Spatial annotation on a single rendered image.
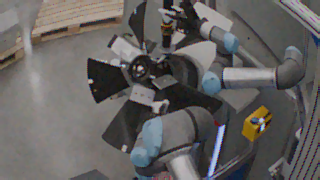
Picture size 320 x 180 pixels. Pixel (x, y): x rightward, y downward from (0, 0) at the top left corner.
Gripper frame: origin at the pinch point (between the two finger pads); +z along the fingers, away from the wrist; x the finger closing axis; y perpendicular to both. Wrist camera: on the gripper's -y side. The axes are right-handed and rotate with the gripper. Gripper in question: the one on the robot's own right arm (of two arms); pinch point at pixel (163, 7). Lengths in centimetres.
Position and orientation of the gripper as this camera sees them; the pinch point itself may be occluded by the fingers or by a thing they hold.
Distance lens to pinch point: 216.0
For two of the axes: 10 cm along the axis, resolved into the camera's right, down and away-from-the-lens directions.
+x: 6.5, -4.5, 6.1
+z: -7.6, -4.1, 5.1
